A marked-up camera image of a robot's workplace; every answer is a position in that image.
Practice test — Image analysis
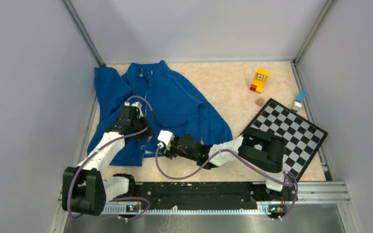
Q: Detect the yellow red toy block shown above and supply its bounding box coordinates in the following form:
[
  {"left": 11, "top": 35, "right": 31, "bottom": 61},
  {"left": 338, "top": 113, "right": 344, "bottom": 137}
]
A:
[{"left": 250, "top": 68, "right": 270, "bottom": 93}]

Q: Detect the aluminium frame rail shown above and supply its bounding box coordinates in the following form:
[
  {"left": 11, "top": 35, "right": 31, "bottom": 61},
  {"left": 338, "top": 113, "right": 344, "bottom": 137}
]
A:
[{"left": 100, "top": 182, "right": 350, "bottom": 218}]

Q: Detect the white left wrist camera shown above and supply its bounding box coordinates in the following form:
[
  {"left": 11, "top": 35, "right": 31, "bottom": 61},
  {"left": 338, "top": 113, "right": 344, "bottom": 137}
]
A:
[{"left": 131, "top": 101, "right": 144, "bottom": 118}]

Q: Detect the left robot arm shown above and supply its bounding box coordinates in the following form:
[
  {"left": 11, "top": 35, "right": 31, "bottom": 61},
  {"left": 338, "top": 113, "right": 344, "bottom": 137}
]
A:
[{"left": 62, "top": 101, "right": 152, "bottom": 216}]

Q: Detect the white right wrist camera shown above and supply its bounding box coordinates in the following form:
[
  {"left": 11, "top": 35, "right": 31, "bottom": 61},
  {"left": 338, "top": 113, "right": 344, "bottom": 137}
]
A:
[{"left": 157, "top": 130, "right": 175, "bottom": 150}]

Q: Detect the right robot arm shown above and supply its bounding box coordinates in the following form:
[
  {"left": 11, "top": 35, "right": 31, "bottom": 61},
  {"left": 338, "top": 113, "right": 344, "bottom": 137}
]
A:
[{"left": 157, "top": 130, "right": 296, "bottom": 200}]

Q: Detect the blue zip jacket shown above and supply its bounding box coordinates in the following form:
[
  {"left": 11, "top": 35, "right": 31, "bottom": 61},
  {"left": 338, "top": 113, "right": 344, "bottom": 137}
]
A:
[{"left": 87, "top": 61, "right": 233, "bottom": 166}]

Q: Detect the small brown wooden cube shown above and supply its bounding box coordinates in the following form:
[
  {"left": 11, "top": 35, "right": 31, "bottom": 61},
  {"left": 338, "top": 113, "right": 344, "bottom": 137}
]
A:
[{"left": 255, "top": 98, "right": 265, "bottom": 107}]

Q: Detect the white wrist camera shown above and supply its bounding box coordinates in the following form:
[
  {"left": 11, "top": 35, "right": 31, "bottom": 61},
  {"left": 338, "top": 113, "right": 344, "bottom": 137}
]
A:
[
  {"left": 157, "top": 130, "right": 175, "bottom": 150},
  {"left": 131, "top": 101, "right": 144, "bottom": 118}
]

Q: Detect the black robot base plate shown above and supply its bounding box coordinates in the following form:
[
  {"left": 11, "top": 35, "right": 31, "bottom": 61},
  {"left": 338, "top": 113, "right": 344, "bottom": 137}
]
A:
[{"left": 121, "top": 182, "right": 295, "bottom": 211}]

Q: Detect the black white checkerboard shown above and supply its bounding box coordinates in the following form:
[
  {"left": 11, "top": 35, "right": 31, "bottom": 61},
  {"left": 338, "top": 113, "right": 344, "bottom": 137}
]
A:
[{"left": 245, "top": 98, "right": 328, "bottom": 181}]

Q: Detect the blue white small block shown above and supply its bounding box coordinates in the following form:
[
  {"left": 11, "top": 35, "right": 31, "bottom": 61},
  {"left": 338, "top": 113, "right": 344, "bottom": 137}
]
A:
[{"left": 291, "top": 90, "right": 306, "bottom": 112}]

